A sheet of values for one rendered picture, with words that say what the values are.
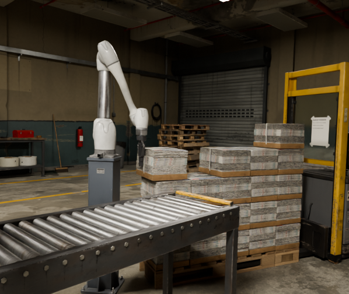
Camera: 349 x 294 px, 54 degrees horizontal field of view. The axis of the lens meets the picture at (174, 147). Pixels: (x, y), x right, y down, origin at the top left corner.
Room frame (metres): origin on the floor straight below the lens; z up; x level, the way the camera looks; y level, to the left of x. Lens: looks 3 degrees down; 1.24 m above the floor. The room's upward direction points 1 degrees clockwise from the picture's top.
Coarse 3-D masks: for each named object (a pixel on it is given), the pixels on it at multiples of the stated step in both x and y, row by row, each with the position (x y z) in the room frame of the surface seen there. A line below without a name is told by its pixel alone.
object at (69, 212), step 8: (168, 192) 2.23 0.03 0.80; (128, 200) 1.97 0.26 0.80; (136, 200) 1.99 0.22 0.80; (80, 208) 1.75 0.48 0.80; (88, 208) 1.76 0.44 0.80; (32, 216) 1.57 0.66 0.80; (40, 216) 1.58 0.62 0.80; (56, 216) 1.62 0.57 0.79; (0, 224) 1.44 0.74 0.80; (16, 224) 1.49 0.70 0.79
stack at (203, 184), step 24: (144, 192) 2.75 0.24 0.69; (192, 192) 2.64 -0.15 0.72; (216, 192) 2.73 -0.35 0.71; (240, 192) 2.83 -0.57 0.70; (264, 192) 2.94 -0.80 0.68; (240, 216) 2.82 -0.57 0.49; (264, 216) 2.94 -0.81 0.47; (216, 240) 2.74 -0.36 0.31; (240, 240) 2.83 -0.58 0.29; (264, 240) 2.95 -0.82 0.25; (144, 264) 2.84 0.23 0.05; (216, 264) 2.73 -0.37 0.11; (264, 264) 2.95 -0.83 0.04
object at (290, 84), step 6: (288, 72) 3.69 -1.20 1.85; (288, 78) 3.69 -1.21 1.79; (294, 78) 3.70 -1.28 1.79; (288, 84) 3.74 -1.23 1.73; (294, 84) 3.70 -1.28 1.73; (288, 90) 3.74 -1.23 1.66; (288, 102) 3.69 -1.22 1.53; (288, 108) 3.68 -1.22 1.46; (288, 114) 3.68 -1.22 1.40; (288, 120) 3.67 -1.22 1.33
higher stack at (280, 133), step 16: (256, 128) 3.31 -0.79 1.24; (272, 128) 3.10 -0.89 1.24; (288, 128) 3.04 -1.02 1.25; (304, 128) 3.12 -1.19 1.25; (288, 160) 3.04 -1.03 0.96; (288, 176) 3.05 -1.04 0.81; (288, 192) 3.05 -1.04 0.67; (288, 208) 3.05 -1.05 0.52; (288, 224) 3.07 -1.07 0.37; (288, 240) 3.06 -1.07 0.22; (288, 256) 3.06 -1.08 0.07
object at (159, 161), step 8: (152, 152) 2.51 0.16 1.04; (160, 152) 2.50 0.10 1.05; (168, 152) 2.53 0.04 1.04; (176, 152) 2.55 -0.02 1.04; (184, 152) 2.58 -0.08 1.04; (152, 160) 2.49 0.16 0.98; (160, 160) 2.51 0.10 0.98; (168, 160) 2.54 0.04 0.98; (176, 160) 2.56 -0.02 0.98; (184, 160) 2.59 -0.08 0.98; (152, 168) 2.48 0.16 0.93; (160, 168) 2.51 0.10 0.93; (168, 168) 2.53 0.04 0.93; (176, 168) 2.56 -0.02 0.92; (184, 168) 2.59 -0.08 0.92
